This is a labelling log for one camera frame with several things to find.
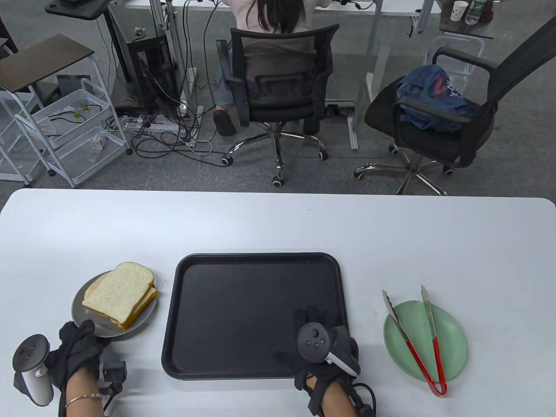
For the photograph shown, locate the black computer tower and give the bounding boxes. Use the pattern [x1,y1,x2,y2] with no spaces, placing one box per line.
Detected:
[114,35,183,116]

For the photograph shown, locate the green round plate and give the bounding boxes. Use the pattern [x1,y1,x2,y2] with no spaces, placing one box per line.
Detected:
[383,300,469,383]

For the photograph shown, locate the black food tray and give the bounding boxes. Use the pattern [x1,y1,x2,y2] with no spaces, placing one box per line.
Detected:
[162,253,352,380]

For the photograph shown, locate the black floor cable bundle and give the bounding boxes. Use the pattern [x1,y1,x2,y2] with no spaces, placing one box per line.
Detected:
[104,115,226,168]

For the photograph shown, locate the person's left forearm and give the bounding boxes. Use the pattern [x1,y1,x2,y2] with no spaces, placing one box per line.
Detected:
[59,371,105,417]

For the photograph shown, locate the black stand tabletop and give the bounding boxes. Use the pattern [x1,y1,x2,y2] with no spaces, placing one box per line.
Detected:
[45,0,114,21]

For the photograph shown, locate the black mesh office chair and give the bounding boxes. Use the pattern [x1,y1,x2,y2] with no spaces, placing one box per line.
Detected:
[216,23,340,187]

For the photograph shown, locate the black armrest office chair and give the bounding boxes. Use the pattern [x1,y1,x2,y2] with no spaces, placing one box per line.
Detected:
[354,15,556,196]

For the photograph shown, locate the white metal stool frame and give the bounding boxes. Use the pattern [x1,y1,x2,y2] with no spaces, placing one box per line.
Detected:
[425,35,485,79]

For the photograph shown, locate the dark small table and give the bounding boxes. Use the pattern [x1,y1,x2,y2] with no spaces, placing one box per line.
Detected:
[439,13,496,40]

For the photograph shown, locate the grey and white controller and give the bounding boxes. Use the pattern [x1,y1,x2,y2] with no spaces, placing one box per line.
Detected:
[297,324,360,377]
[13,334,55,407]

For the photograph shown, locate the blue jacket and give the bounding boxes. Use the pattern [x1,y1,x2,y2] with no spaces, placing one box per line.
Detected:
[396,65,475,133]

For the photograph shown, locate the person's right hand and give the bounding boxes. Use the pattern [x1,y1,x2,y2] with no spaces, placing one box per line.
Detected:
[273,305,360,394]

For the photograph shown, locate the person's right forearm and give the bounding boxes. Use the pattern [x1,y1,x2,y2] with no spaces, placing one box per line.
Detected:
[321,382,357,417]

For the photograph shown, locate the clear plastic bottle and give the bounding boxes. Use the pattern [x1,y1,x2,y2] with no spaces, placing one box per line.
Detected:
[465,0,485,25]

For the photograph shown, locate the white rolling wire cart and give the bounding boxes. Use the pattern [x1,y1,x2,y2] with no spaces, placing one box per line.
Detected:
[0,77,133,188]

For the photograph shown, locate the silver bracelet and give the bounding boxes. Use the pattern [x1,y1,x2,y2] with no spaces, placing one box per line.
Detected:
[65,393,103,407]

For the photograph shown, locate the white desk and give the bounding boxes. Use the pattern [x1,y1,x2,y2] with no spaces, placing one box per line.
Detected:
[124,0,441,150]

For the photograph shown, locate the red-handled metal kitchen tongs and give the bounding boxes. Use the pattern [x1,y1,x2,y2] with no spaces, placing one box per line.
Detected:
[382,285,448,397]

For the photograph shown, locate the dark brown side table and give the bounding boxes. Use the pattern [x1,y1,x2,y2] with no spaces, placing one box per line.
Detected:
[0,34,95,94]

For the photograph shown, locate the grey round plate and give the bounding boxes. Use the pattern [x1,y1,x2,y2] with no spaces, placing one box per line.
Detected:
[71,270,157,341]

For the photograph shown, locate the person's left hand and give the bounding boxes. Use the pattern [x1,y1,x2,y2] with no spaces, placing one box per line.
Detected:
[46,320,111,394]

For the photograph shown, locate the white power strip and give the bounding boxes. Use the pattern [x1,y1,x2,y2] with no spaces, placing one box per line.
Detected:
[122,119,181,131]

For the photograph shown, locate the toast slice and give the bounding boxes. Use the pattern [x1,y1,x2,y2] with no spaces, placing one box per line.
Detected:
[82,262,155,330]
[83,287,158,331]

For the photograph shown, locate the plastic bottle in cart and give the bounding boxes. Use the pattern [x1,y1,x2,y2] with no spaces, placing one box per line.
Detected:
[89,132,107,163]

